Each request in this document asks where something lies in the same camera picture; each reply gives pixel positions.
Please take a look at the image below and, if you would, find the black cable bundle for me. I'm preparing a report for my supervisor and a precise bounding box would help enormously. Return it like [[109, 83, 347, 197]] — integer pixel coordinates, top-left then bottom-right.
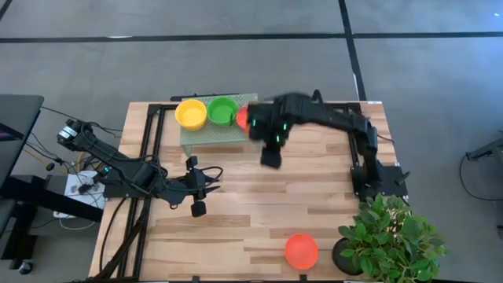
[[94, 196, 152, 281]]

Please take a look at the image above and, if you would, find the pale green perforated metal rack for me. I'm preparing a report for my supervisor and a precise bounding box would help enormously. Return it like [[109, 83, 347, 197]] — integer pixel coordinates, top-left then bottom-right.
[[179, 93, 263, 158]]

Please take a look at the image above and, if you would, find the orange-red plastic mini bowl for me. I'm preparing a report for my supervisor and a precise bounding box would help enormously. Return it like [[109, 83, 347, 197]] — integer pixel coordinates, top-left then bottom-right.
[[235, 105, 252, 131], [284, 232, 320, 271]]

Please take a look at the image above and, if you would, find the black plant pot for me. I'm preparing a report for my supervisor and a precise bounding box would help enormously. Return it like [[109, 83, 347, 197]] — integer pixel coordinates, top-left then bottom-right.
[[331, 237, 365, 277]]

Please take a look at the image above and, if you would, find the long black floor cable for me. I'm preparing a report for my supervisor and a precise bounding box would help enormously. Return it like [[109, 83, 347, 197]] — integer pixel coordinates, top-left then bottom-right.
[[459, 151, 503, 202]]

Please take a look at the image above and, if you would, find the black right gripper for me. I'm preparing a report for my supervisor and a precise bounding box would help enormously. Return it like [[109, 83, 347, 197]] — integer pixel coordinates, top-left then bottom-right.
[[247, 94, 298, 170]]

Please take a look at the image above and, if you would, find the black desk top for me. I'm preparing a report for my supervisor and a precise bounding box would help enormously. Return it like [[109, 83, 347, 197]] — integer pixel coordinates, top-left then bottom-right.
[[0, 94, 45, 189]]

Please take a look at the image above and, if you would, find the green leafy plant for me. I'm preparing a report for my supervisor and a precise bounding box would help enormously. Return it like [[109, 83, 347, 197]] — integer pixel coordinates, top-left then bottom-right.
[[338, 192, 450, 283]]

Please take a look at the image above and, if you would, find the yellow plastic mini bowl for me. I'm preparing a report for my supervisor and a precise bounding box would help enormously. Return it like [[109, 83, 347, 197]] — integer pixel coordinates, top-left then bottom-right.
[[174, 98, 208, 132]]

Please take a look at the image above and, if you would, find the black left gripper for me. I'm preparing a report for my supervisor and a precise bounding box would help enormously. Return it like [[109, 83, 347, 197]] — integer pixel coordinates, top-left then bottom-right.
[[184, 156, 222, 219]]

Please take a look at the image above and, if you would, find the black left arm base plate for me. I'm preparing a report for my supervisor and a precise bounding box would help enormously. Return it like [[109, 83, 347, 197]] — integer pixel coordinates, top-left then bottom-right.
[[102, 180, 158, 200]]

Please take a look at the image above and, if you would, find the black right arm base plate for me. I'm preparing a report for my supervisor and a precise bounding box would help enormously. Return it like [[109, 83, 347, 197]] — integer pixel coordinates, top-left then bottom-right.
[[351, 164, 409, 197]]

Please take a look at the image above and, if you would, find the white power strip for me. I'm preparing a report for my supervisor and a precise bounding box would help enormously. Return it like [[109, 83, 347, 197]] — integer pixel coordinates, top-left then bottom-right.
[[64, 175, 107, 209]]

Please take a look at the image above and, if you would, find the thin black floor cable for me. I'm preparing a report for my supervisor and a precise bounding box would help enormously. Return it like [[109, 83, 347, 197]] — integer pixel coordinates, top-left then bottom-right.
[[39, 105, 123, 133]]

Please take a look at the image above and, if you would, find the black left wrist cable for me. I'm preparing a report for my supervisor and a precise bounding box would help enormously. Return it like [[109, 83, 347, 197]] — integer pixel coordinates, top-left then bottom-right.
[[198, 165, 224, 186]]

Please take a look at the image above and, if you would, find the grey stand leg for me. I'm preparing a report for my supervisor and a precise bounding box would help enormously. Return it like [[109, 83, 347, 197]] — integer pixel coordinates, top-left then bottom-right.
[[465, 135, 503, 162]]

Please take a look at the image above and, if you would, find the green plastic mini bowl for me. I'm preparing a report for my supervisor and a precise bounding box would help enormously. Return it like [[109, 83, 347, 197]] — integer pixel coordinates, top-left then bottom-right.
[[206, 96, 240, 127]]

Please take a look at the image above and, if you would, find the yellow cable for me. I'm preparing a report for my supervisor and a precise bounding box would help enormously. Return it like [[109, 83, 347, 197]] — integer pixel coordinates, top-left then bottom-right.
[[23, 148, 86, 174]]

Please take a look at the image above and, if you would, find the black desk leg frame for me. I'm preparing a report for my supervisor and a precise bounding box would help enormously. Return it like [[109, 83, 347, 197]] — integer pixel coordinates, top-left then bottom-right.
[[0, 175, 104, 272]]

